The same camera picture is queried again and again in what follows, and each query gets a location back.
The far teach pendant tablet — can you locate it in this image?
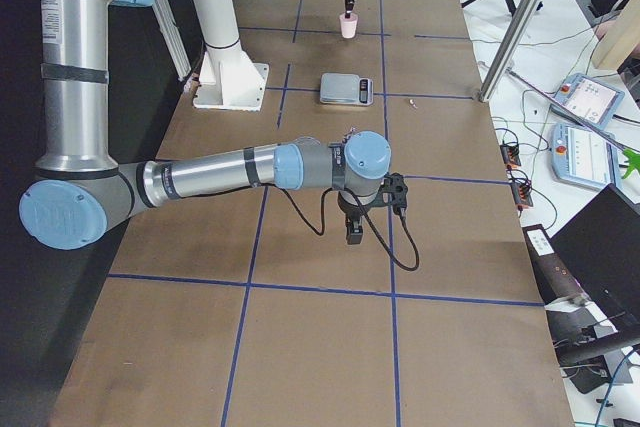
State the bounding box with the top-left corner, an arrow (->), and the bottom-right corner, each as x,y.
553,73 -> 625,128

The near teach pendant tablet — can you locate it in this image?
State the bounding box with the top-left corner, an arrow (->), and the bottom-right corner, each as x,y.
551,123 -> 621,191

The teach pendant tablet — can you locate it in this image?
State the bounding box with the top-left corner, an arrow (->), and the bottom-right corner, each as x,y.
553,73 -> 625,128
551,123 -> 621,191

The pink cup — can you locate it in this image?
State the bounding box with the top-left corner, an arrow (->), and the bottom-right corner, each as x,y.
339,12 -> 358,39

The black monitor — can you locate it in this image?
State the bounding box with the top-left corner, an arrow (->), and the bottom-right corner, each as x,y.
551,184 -> 639,328

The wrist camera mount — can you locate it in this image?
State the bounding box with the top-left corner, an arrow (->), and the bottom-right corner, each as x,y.
371,173 -> 408,220

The aluminium frame post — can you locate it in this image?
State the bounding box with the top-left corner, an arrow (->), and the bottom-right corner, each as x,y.
478,0 -> 541,102

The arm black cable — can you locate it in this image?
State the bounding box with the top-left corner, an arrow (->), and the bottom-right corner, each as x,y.
264,181 -> 421,273

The white mounting post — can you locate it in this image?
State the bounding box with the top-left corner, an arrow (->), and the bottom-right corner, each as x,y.
193,0 -> 269,111

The digital kitchen scale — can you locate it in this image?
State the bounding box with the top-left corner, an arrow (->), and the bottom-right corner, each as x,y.
319,73 -> 373,106

